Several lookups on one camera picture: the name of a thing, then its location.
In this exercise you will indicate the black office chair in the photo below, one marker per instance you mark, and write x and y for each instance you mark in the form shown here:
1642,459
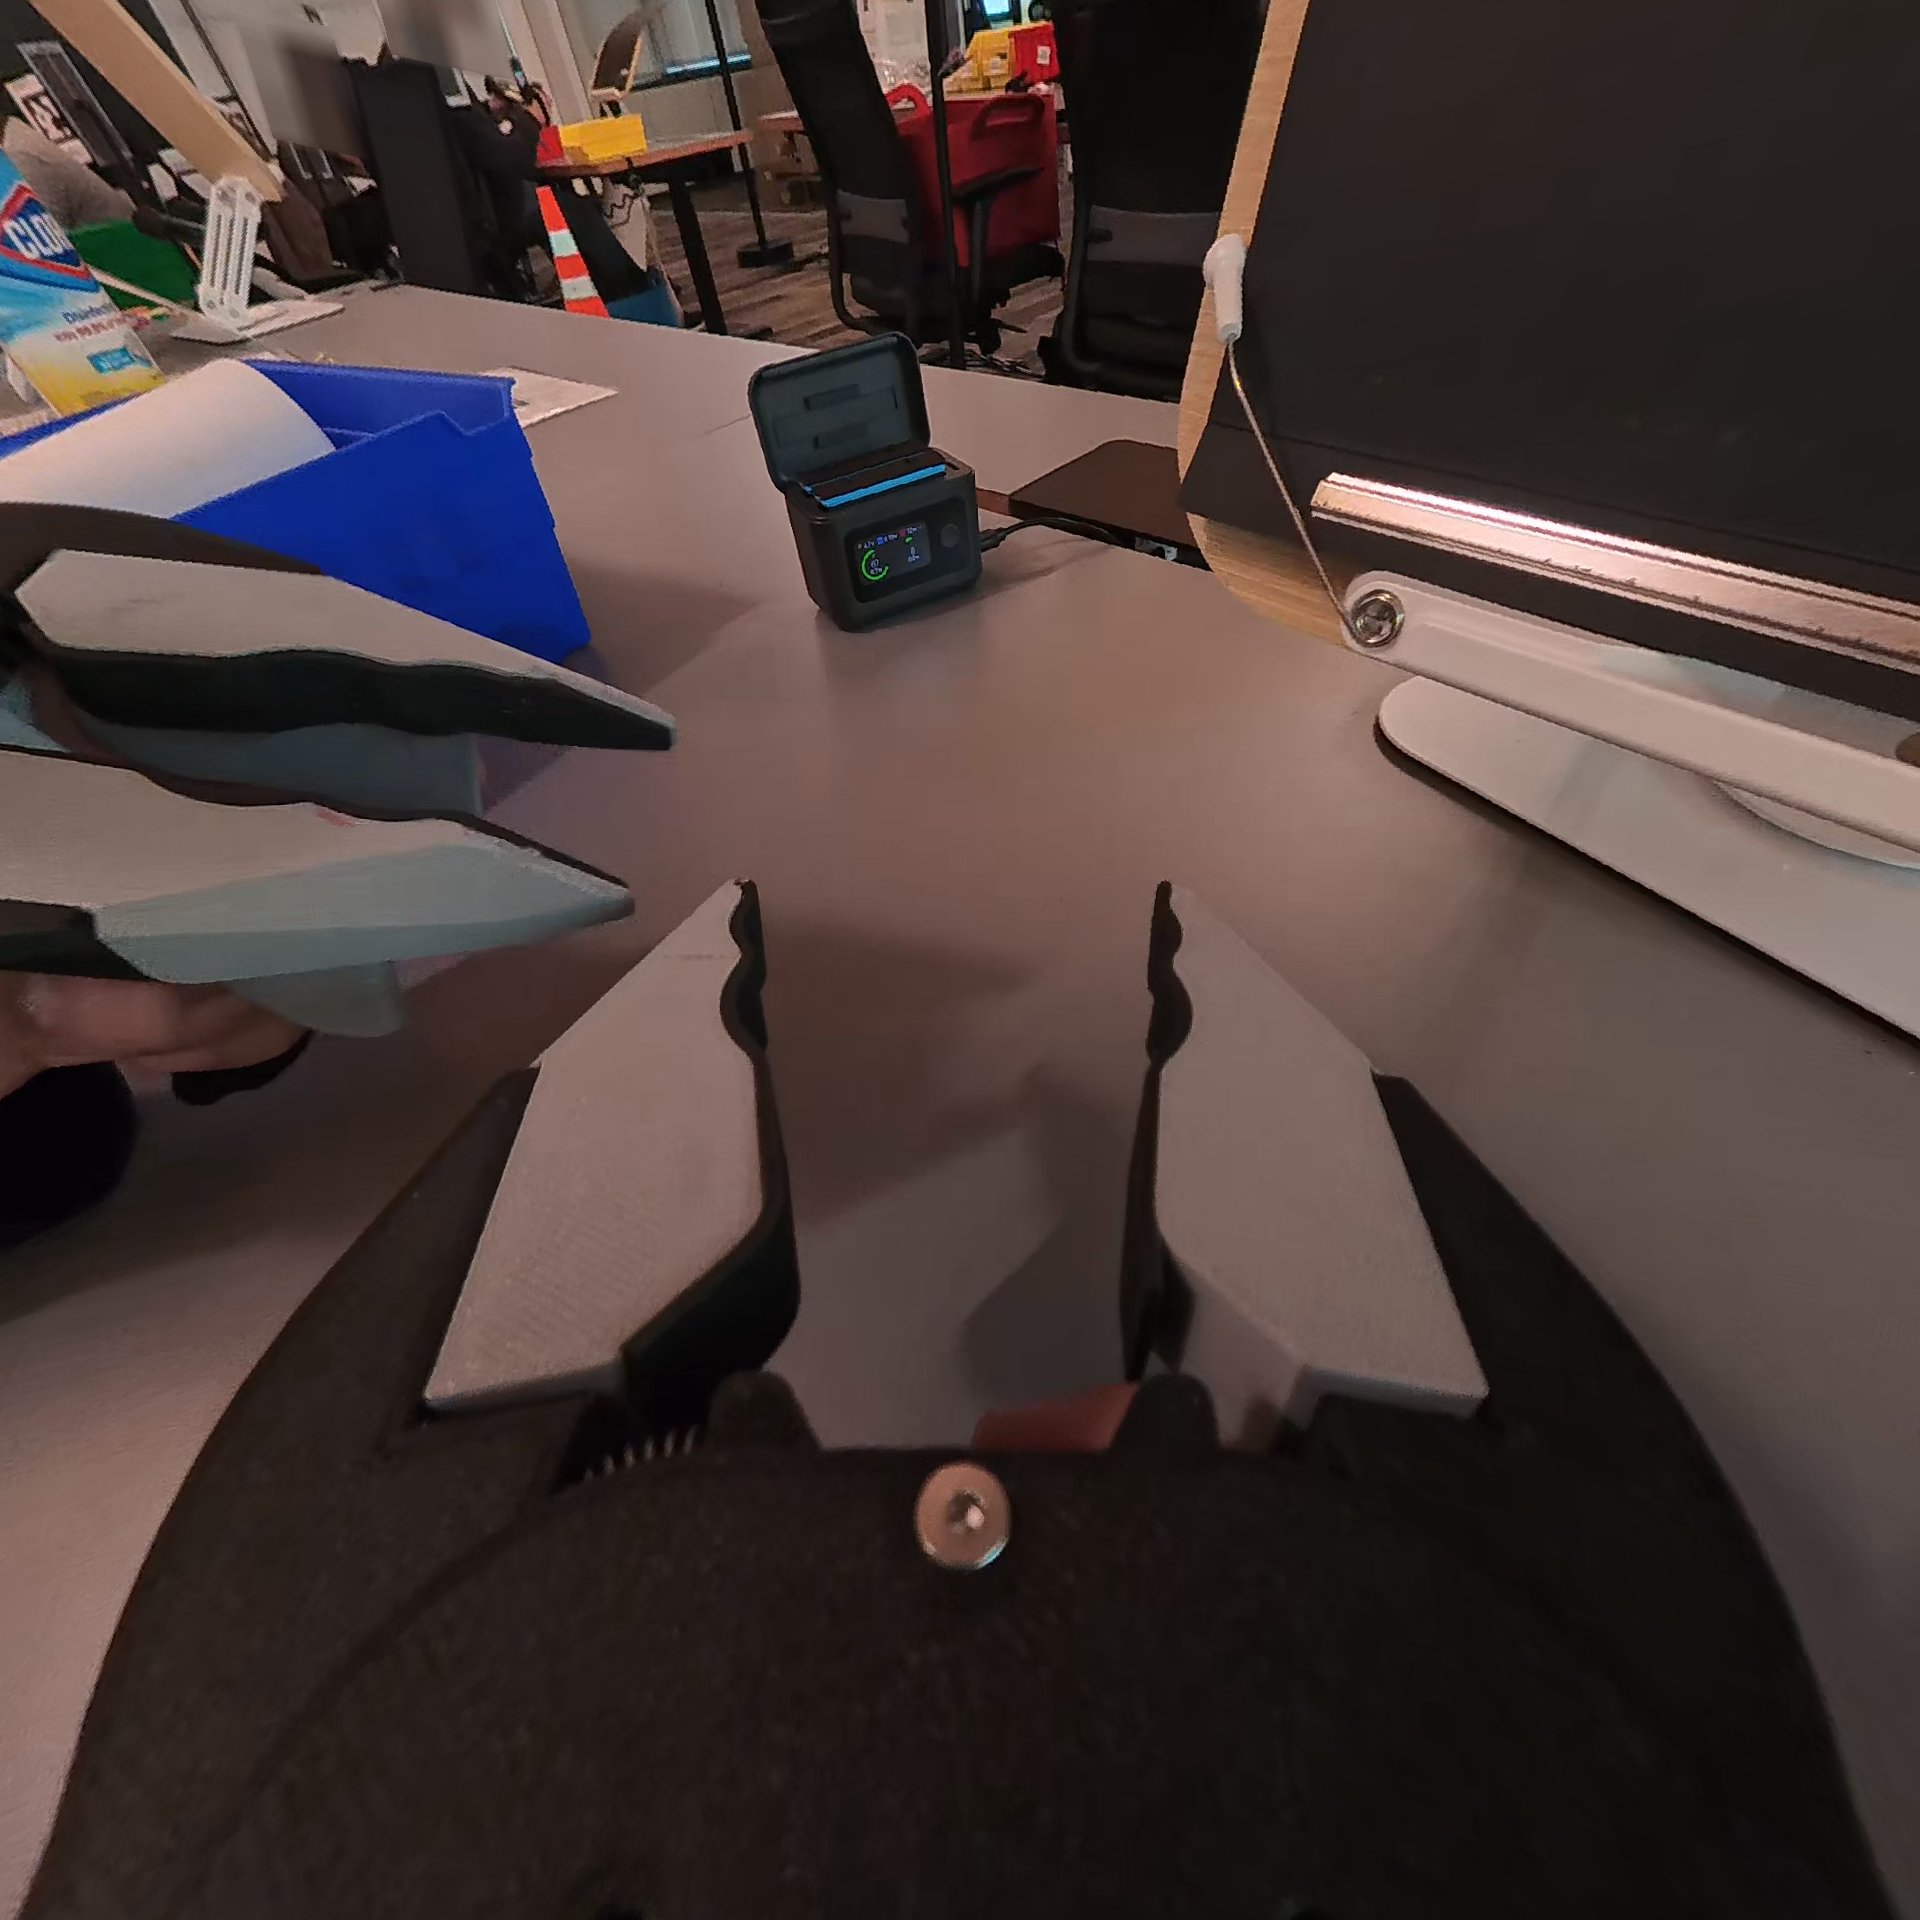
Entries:
839,120
1142,180

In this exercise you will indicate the red plastic tote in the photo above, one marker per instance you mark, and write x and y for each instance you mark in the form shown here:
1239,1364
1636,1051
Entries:
990,165

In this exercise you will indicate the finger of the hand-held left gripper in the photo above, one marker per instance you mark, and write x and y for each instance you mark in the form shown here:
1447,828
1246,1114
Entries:
270,616
301,901

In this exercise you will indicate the black board on white stand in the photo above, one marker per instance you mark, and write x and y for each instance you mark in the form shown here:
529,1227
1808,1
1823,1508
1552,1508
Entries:
1576,271

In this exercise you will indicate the small yellow plastic bin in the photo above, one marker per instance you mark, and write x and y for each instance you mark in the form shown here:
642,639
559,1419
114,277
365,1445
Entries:
600,137

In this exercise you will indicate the person's left hand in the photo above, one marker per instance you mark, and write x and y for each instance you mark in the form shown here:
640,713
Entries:
105,1027

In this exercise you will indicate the black flat device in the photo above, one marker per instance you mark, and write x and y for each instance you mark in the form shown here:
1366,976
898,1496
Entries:
1110,493

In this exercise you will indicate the white printed paper sheet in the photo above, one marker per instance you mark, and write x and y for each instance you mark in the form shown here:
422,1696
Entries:
557,393

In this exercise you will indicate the wood-edged office desk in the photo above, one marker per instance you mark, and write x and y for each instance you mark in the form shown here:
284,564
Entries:
661,147

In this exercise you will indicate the disinfectant wipes canister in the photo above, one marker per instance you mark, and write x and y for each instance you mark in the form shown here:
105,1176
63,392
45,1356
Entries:
66,315

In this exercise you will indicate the orange traffic cone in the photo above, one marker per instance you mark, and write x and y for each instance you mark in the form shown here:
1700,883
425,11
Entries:
570,271

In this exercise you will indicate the blue plastic bin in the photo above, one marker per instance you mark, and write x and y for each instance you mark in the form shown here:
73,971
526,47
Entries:
436,524

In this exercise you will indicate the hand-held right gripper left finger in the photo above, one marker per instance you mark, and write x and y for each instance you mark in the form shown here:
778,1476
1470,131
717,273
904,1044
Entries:
615,1200

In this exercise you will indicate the tan wooden board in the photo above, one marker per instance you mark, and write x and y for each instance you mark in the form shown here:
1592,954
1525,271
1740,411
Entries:
150,90

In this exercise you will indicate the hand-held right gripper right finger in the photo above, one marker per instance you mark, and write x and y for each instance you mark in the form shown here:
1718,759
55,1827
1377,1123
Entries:
1305,1200

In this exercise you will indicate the black battery charging case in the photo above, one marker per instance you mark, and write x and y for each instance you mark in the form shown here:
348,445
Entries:
886,555

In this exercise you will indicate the white lattice stand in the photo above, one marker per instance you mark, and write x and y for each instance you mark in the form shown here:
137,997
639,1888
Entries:
233,253

